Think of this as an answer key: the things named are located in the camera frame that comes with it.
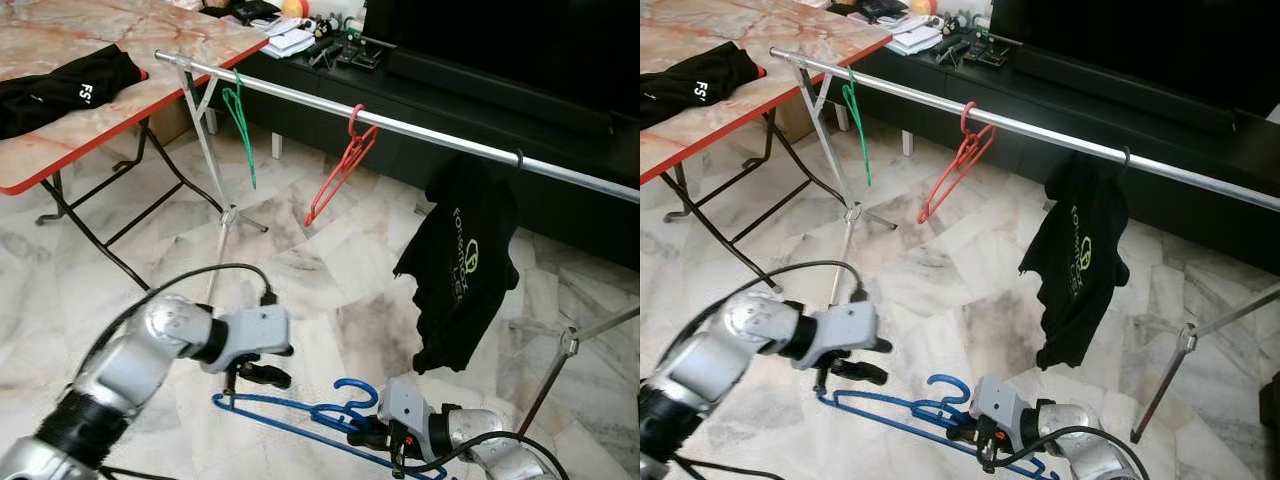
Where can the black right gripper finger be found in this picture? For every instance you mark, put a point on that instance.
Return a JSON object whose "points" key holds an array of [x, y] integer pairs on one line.
{"points": [[368, 443], [362, 430], [960, 426], [964, 439]]}

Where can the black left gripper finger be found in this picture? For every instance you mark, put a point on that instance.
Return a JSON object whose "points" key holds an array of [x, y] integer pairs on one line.
{"points": [[282, 350], [860, 372], [268, 376], [882, 345]]}

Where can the blue plastic hanger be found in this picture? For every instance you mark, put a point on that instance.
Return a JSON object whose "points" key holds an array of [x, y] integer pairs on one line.
{"points": [[330, 413], [925, 410]]}

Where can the black garment with red trim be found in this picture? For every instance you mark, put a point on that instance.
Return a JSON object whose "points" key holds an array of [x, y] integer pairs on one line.
{"points": [[60, 90], [690, 85]]}

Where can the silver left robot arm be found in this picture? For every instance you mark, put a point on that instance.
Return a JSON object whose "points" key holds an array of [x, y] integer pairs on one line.
{"points": [[710, 360], [130, 360]]}

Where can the red plastic hanger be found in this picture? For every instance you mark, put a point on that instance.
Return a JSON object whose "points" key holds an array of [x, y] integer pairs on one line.
{"points": [[950, 180], [338, 180]]}

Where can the green plastic hanger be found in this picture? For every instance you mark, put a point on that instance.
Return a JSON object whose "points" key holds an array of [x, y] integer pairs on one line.
{"points": [[864, 160], [249, 160]]}

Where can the black clothes hanger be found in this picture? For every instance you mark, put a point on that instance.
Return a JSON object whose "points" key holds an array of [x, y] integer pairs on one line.
{"points": [[1127, 153], [521, 156]]}

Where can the black printed t-shirt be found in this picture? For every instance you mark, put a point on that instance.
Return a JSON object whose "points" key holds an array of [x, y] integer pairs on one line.
{"points": [[465, 270], [1085, 265]]}

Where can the silver clothes rack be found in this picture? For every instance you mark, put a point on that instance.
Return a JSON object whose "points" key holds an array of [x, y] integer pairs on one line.
{"points": [[1040, 128], [420, 132]]}

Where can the dark sofa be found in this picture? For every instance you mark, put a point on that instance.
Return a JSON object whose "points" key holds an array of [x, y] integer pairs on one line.
{"points": [[1271, 415]]}

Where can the black TV cabinet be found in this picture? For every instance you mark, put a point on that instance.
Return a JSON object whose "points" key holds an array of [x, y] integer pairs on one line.
{"points": [[580, 220], [1220, 215]]}

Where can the white paper stack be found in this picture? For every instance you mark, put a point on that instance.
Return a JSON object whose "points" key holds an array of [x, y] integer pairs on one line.
{"points": [[915, 38], [290, 40]]}

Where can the black soundbar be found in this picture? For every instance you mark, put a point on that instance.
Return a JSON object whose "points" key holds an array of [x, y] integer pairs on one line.
{"points": [[1120, 92], [500, 95]]}

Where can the marble pattern folding table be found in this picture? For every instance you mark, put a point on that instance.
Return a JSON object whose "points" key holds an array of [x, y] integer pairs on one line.
{"points": [[780, 25], [150, 30]]}

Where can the orange toy figure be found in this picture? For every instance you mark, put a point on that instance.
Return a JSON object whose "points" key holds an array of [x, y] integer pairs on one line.
{"points": [[922, 5], [293, 6]]}

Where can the black television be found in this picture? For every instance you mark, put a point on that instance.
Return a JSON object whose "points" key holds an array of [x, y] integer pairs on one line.
{"points": [[520, 30], [1130, 30]]}

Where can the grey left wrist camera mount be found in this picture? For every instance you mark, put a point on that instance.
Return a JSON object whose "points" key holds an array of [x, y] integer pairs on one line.
{"points": [[845, 330], [250, 335]]}

